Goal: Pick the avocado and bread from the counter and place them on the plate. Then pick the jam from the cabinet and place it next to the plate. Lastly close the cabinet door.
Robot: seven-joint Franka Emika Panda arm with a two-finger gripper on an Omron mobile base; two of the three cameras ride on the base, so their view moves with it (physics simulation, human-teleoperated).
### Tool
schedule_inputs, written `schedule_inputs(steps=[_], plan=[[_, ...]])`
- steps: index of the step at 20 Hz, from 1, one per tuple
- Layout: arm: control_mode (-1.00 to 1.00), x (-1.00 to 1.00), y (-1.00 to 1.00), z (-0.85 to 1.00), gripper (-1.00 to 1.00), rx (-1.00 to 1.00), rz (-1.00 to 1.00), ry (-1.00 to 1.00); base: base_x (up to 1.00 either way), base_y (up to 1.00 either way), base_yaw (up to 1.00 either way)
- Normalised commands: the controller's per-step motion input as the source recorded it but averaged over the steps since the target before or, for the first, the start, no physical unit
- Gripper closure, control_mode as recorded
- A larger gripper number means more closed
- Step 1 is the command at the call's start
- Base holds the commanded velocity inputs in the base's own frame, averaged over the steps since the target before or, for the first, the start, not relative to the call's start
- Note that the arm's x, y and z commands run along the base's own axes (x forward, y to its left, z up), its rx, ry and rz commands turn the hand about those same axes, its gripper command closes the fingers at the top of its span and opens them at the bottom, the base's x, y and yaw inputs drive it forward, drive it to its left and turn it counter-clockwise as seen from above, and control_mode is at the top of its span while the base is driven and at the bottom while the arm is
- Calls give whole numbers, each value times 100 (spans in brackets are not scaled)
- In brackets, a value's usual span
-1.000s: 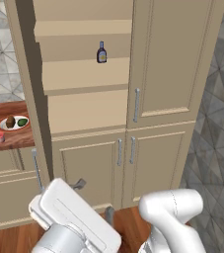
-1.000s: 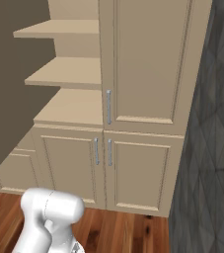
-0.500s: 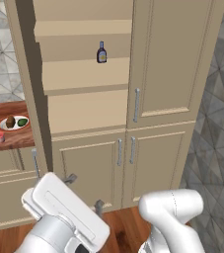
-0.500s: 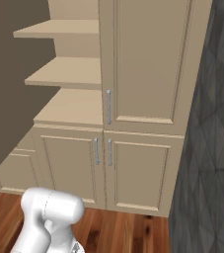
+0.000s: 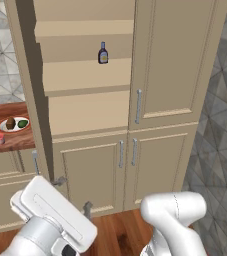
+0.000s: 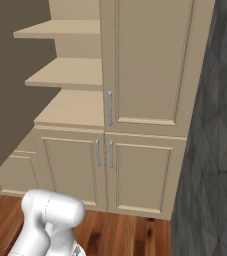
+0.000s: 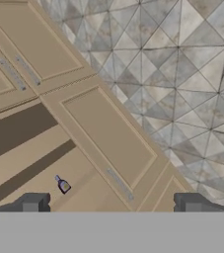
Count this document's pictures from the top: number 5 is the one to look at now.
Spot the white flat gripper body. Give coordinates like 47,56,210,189
9,175,98,254

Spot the low beige cabinet door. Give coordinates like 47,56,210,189
122,122,200,212
52,131,129,218

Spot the beige counter cabinet door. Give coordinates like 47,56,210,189
0,173,53,236

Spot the beige counter drawer front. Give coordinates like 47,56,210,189
0,150,37,181

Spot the green avocado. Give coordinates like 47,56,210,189
17,119,30,130

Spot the tall beige cabinet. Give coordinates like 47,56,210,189
4,0,227,218

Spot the brown bread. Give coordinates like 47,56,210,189
5,116,17,131

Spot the white plate with red rim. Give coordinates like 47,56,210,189
0,115,31,134

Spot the open beige cabinet door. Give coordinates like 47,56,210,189
4,0,55,185

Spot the beige cabinet shelf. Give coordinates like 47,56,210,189
33,19,135,38
42,57,133,98

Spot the tall closed beige cabinet door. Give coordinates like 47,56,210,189
128,0,227,132

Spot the dark bottle with yellow label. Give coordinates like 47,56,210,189
97,41,110,65

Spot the grey handle of open door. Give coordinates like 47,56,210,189
31,150,41,177

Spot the short grey door handle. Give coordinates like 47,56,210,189
131,137,139,167
118,139,125,169

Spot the long grey door handle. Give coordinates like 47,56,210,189
134,88,144,125

